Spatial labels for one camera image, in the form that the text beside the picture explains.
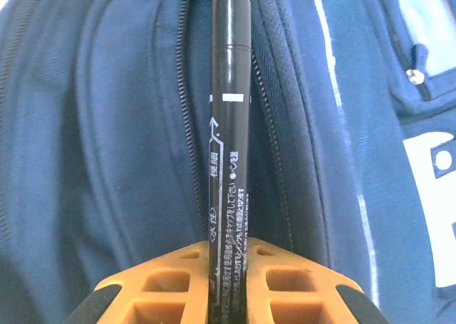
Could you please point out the navy blue backpack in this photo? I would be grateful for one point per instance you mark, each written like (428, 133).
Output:
(124, 124)

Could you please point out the black marker pen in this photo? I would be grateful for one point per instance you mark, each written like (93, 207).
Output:
(229, 142)

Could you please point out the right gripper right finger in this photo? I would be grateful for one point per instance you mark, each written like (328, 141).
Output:
(303, 295)

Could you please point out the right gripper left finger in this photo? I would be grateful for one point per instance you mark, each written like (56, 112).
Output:
(160, 295)

